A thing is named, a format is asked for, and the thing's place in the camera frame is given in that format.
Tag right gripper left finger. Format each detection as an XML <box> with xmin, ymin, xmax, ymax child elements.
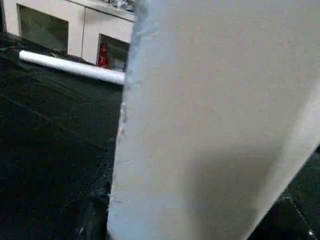
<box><xmin>61</xmin><ymin>139</ymin><xmax>117</xmax><ymax>240</ymax></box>

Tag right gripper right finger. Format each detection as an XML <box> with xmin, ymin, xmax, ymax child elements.
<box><xmin>250</xmin><ymin>196</ymin><xmax>320</xmax><ymax>240</ymax></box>

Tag black mat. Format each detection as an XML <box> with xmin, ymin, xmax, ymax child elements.
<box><xmin>0</xmin><ymin>31</ymin><xmax>320</xmax><ymax>240</ymax></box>

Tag white cabinet with glass doors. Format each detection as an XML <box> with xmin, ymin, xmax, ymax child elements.
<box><xmin>3</xmin><ymin>0</ymin><xmax>138</xmax><ymax>73</ymax></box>

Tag white plastic table leg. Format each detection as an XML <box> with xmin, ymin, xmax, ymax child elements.
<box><xmin>18</xmin><ymin>49</ymin><xmax>127</xmax><ymax>86</ymax></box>

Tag white plastic table top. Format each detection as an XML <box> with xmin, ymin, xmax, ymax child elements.
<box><xmin>106</xmin><ymin>0</ymin><xmax>320</xmax><ymax>240</ymax></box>

